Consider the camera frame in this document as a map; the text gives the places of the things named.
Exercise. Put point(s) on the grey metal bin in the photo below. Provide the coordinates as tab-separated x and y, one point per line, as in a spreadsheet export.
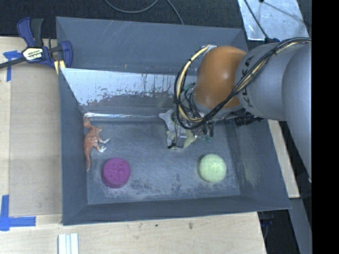
148	179

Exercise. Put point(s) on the purple round cup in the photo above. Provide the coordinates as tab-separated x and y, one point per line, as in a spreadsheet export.
116	172

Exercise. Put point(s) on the orange toy dinosaur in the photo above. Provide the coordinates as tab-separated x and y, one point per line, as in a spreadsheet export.
91	140

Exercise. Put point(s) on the white and yellow toy animal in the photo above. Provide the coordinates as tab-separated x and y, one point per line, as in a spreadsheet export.
166	117

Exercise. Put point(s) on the pale green ball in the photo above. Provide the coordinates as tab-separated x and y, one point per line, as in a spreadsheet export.
212	168

